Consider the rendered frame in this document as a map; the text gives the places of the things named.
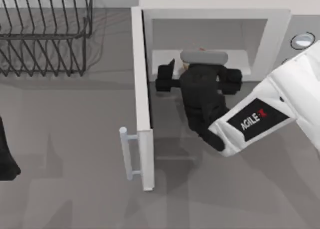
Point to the white microwave door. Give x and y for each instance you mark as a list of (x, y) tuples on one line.
[(140, 89)]

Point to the pale grey rounded box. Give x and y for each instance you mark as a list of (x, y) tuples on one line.
[(203, 57)]

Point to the pale microwave oven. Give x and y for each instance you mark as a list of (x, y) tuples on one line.
[(280, 39)]

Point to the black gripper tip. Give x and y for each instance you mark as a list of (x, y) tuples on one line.
[(7, 159)]

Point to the round microwave knob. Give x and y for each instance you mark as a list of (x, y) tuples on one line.
[(302, 41)]

